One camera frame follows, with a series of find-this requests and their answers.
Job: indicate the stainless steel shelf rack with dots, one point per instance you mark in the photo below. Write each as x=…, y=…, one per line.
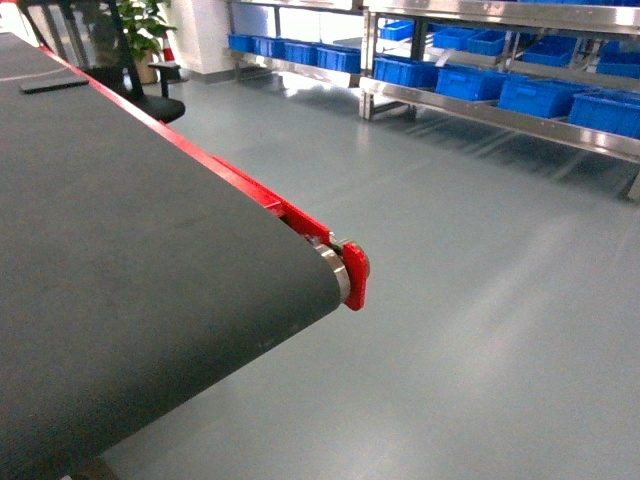
x=543, y=69

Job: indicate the steel conveyor roller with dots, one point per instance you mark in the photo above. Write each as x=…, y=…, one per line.
x=332, y=253

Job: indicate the orange traffic cone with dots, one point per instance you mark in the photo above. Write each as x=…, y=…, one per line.
x=173, y=74

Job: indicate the potted green plant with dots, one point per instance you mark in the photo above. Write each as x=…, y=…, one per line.
x=145, y=24

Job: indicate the black office chair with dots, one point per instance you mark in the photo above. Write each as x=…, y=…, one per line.
x=89, y=35

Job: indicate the black flat device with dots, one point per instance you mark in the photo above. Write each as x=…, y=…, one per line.
x=49, y=85

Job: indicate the red conveyor side rail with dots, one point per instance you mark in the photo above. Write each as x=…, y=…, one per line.
x=303, y=224

